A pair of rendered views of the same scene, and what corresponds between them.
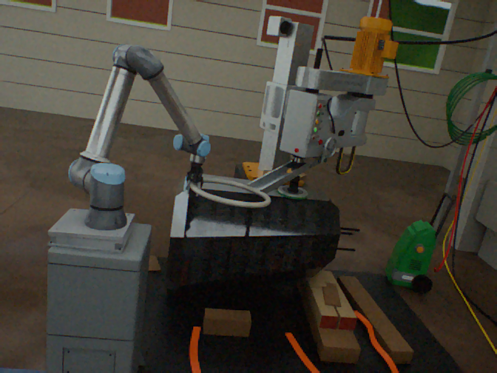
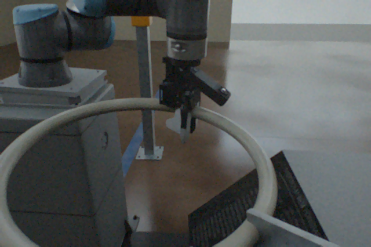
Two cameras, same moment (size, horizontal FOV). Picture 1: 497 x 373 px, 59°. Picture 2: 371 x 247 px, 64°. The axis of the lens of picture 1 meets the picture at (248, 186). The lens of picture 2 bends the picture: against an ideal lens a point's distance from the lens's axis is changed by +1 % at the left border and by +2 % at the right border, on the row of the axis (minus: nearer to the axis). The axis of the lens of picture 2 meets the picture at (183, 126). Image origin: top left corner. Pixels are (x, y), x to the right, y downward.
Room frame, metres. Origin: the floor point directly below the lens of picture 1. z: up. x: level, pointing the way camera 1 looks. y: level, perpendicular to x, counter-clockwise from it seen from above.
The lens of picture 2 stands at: (2.67, -0.33, 1.27)
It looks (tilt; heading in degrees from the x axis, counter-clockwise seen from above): 27 degrees down; 103
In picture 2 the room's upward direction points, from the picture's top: straight up
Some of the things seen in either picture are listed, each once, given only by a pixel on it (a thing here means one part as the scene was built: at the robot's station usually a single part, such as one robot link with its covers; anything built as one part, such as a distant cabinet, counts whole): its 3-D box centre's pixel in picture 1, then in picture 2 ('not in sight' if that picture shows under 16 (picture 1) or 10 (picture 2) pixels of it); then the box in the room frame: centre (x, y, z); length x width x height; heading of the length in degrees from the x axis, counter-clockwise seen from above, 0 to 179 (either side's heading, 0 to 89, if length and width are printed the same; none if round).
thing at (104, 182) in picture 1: (106, 184); (41, 30); (1.92, 0.65, 1.10); 0.17 x 0.15 x 0.18; 48
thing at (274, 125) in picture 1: (283, 108); not in sight; (3.85, -0.19, 1.36); 0.35 x 0.35 x 0.41
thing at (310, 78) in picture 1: (341, 83); not in sight; (3.26, -0.54, 1.66); 0.96 x 0.25 x 0.17; 140
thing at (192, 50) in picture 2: (198, 158); (185, 47); (2.53, 0.32, 1.14); 0.10 x 0.09 x 0.05; 80
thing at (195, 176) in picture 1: (195, 172); (181, 81); (2.52, 0.33, 1.05); 0.09 x 0.08 x 0.12; 170
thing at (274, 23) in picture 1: (279, 27); not in sight; (3.83, -0.04, 2.00); 0.20 x 0.18 x 0.15; 10
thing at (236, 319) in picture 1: (226, 322); not in sight; (2.50, 0.00, 0.07); 0.30 x 0.12 x 0.12; 99
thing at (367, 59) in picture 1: (372, 47); not in sight; (3.49, -0.75, 1.94); 0.31 x 0.28 x 0.40; 50
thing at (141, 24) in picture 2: not in sight; (146, 90); (1.94, 1.61, 0.54); 0.20 x 0.20 x 1.09; 10
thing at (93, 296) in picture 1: (100, 312); (68, 182); (1.90, 0.64, 0.43); 0.50 x 0.50 x 0.85; 7
